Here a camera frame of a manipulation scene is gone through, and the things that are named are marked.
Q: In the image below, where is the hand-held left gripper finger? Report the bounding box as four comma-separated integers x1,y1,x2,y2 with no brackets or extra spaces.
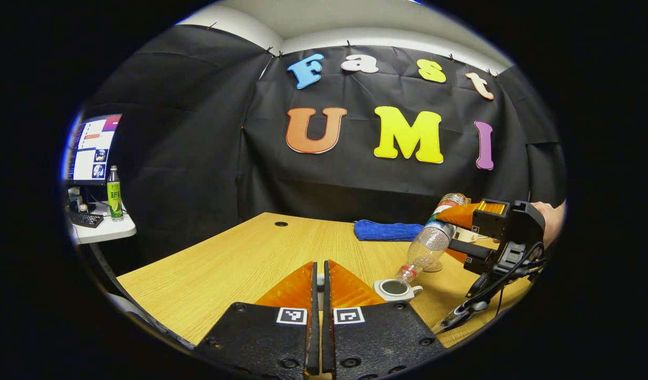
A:
322,260,446,380
193,261,320,380

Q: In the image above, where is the clear plastic water bottle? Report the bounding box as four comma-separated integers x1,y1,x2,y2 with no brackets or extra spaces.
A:
396,193,470,284

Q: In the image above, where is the white painted teacup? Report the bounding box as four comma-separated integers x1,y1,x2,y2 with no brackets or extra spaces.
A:
374,279,424,302

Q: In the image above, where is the green drink bottle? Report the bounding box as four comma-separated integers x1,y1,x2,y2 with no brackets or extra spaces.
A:
107,166,124,221

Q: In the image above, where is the blue towel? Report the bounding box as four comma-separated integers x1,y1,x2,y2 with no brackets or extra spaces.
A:
354,220,425,242

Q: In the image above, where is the black backdrop cloth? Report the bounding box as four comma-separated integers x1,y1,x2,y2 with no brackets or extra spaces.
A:
79,24,567,264

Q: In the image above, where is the white side table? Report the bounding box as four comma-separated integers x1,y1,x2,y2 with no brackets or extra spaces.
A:
68,203,137,244

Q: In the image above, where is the black keyboard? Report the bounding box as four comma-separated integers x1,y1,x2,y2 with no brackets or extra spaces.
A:
68,211,104,229

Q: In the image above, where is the computer monitor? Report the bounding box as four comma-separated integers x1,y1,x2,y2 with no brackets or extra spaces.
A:
65,113,122,185

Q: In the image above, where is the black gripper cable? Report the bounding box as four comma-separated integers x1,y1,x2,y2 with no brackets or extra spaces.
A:
435,242,545,334

